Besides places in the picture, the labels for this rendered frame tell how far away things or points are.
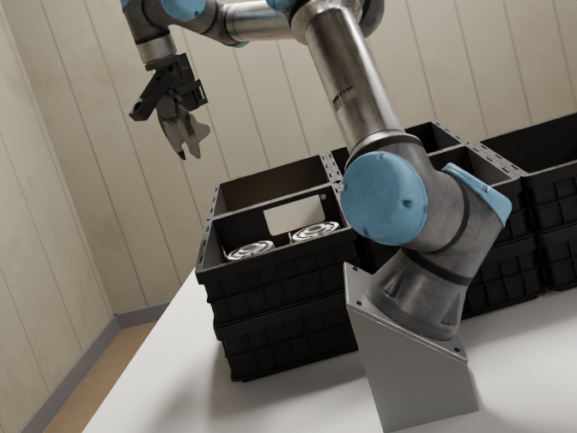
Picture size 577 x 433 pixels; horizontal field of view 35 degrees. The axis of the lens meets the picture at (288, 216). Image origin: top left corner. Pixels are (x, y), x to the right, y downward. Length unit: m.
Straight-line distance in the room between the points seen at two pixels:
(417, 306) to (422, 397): 0.14
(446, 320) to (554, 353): 0.21
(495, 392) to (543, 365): 0.10
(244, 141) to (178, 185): 0.39
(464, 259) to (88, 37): 3.23
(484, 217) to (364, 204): 0.19
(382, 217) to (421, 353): 0.24
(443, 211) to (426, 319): 0.18
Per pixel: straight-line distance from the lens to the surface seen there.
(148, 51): 1.84
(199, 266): 1.63
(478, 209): 1.29
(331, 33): 1.37
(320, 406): 1.51
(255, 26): 1.74
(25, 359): 3.80
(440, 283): 1.32
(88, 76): 4.37
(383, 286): 1.34
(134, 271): 4.53
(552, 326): 1.58
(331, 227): 1.89
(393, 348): 1.31
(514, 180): 1.62
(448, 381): 1.34
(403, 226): 1.18
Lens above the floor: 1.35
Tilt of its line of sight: 13 degrees down
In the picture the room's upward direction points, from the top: 17 degrees counter-clockwise
